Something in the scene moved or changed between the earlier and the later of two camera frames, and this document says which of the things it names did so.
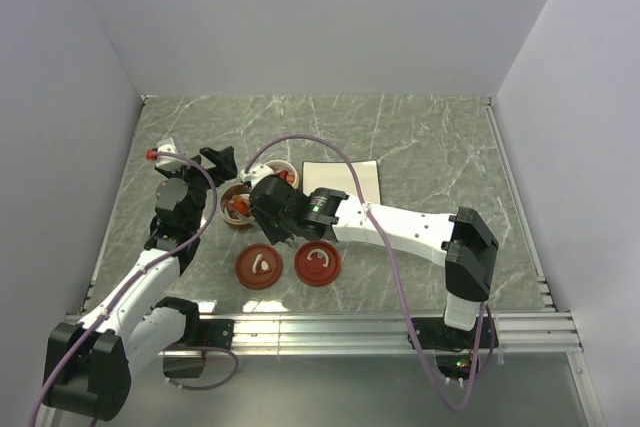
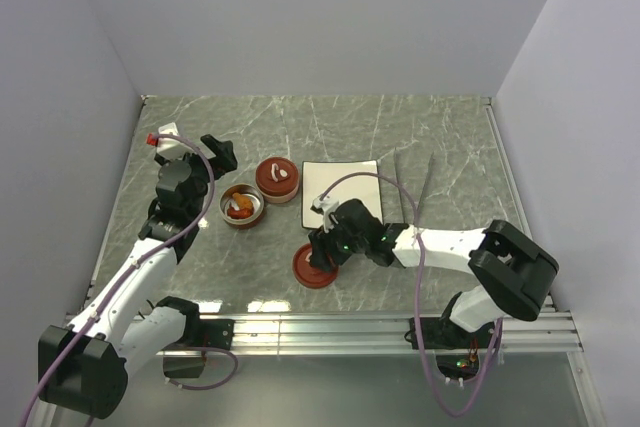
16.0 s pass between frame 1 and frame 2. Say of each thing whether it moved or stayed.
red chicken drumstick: moved
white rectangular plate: stayed
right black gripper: moved
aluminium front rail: stayed
